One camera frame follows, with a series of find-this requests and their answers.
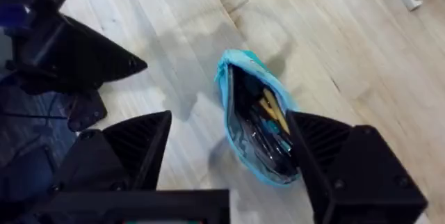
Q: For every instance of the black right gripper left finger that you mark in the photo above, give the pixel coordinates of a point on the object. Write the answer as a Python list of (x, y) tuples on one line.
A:
[(139, 144)]

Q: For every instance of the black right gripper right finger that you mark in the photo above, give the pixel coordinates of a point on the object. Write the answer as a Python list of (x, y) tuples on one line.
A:
[(351, 168)]

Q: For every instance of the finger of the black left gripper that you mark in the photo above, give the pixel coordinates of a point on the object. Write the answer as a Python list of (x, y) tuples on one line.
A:
[(87, 57)]

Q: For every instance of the light blue zip bag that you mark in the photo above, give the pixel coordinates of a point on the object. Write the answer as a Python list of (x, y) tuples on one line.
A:
[(257, 126)]

